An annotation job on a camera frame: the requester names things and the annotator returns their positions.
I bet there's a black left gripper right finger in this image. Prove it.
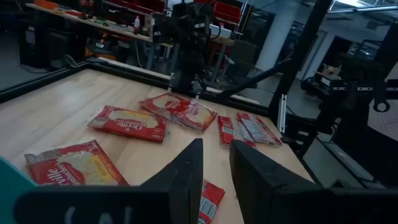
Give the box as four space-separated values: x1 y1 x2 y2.
229 139 398 224

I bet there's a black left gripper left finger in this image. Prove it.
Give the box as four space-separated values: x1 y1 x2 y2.
14 138 204 224

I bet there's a red Orville popcorn bag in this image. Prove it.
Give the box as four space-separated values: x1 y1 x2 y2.
236 111 282 146
139 92 218 133
217 115 256 149
197 179 226 224
87 105 169 144
24 139 130 187

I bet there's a grey flat panel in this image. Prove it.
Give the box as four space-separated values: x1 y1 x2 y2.
303 136 386 190

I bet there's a cardboard box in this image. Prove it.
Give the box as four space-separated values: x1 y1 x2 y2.
315 63 343 86

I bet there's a black equipment stand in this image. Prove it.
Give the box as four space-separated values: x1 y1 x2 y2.
310 21 398 187

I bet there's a teal plastic basket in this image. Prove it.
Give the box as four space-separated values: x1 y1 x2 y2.
0 155 39 224

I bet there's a red storage bin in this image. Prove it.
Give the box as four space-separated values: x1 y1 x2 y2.
107 0 167 13
213 1 243 24

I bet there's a wooden workbench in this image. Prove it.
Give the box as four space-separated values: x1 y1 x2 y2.
26 2 236 47

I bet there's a ceiling light fixture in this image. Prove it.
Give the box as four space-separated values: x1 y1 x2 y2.
326 0 398 14

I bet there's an orange box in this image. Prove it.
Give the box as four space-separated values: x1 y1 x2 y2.
34 0 60 10

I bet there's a white frame bracket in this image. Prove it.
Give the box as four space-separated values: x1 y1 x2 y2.
277 94 287 134

